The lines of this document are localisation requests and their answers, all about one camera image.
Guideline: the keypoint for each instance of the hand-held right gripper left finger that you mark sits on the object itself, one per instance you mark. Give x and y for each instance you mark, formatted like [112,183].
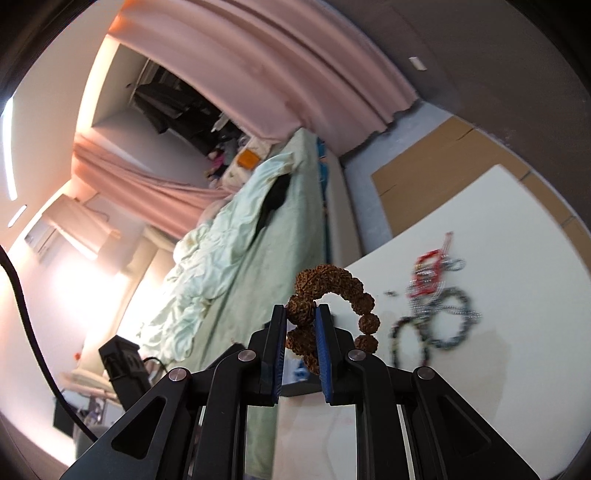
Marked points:
[278,355]

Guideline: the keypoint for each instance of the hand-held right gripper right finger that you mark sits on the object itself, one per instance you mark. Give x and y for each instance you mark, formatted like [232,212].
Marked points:
[324,355]

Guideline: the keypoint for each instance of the bed with green sheet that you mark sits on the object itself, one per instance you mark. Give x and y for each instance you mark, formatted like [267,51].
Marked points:
[295,240]

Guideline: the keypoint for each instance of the light green quilt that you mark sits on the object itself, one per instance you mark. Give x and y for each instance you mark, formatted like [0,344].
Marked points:
[217,240]

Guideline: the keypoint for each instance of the black device on stand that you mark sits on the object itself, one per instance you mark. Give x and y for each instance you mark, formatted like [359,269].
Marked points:
[123,364]

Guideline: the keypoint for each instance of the black garment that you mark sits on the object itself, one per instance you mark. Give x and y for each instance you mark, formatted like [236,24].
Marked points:
[276,196]

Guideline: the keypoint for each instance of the orange box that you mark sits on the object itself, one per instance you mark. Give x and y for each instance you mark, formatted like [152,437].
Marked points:
[248,159]

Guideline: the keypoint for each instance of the pink toy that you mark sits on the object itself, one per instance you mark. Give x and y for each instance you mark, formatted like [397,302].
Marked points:
[217,159]

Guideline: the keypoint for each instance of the white patterned pillow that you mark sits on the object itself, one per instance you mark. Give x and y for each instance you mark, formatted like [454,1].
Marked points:
[263,150]

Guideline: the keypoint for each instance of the flat cardboard sheets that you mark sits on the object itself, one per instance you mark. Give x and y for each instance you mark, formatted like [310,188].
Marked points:
[429,161]

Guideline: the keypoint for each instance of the pink tied-back curtain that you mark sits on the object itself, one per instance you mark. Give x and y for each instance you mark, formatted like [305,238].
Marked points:
[138,184]

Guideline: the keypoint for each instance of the beige roller blind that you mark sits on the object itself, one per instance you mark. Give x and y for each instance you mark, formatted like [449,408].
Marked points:
[78,226]

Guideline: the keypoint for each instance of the hanging dark clothes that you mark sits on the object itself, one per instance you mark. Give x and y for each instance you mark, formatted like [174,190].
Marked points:
[171,106]

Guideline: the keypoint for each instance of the large pink curtain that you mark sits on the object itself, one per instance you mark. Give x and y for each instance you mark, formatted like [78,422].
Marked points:
[277,69]

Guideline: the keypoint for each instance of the ceiling light strip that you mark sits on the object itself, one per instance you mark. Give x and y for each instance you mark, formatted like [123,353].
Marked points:
[9,147]

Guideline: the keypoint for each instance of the white wall switch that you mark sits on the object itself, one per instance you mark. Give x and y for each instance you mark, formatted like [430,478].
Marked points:
[418,63]

